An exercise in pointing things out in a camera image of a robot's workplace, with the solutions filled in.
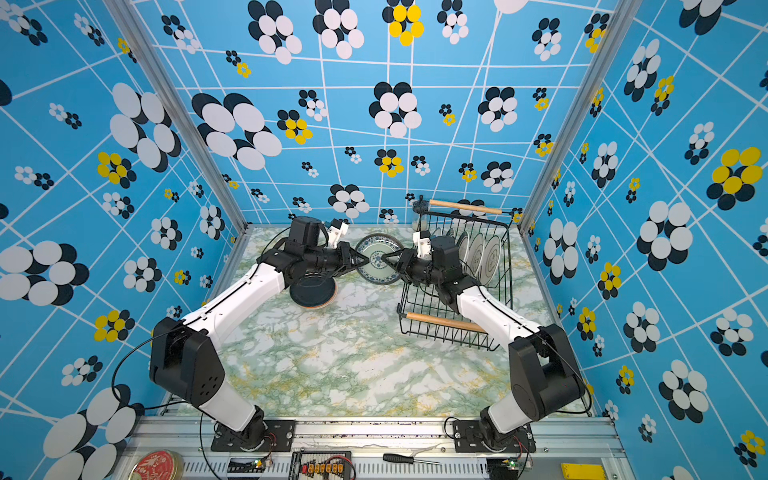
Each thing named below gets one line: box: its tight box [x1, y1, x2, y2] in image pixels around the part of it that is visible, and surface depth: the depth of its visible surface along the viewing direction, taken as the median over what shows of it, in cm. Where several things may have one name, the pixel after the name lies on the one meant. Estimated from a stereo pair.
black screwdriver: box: [382, 453, 440, 464], surface depth 72 cm
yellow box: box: [561, 463, 605, 480], surface depth 70 cm
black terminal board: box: [288, 447, 353, 480], surface depth 70 cm
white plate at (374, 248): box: [356, 233, 403, 285], surface depth 82 cm
